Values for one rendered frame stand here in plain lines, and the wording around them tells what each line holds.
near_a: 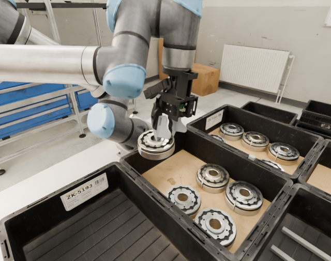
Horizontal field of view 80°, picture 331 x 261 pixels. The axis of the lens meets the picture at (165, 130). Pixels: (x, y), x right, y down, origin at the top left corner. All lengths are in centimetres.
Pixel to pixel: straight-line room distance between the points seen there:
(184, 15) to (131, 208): 50
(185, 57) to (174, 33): 5
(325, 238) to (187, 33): 59
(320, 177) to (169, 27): 69
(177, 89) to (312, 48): 314
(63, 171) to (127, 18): 74
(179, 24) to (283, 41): 318
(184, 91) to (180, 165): 35
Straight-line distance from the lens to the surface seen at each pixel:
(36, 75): 48
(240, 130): 93
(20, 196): 98
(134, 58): 39
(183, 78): 46
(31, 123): 231
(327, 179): 87
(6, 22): 66
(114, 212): 62
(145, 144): 54
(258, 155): 86
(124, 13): 46
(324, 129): 205
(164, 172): 71
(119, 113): 75
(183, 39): 45
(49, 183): 98
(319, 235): 69
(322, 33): 350
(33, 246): 64
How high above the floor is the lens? 132
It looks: 32 degrees down
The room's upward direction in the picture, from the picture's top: straight up
